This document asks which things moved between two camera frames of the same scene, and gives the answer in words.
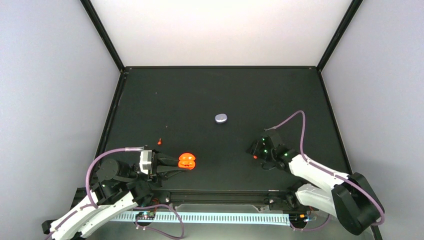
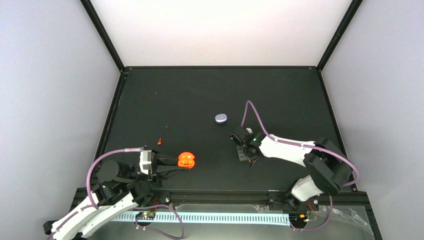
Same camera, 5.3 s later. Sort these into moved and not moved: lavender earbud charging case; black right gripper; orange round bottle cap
Moved: black right gripper
Not moved: lavender earbud charging case; orange round bottle cap
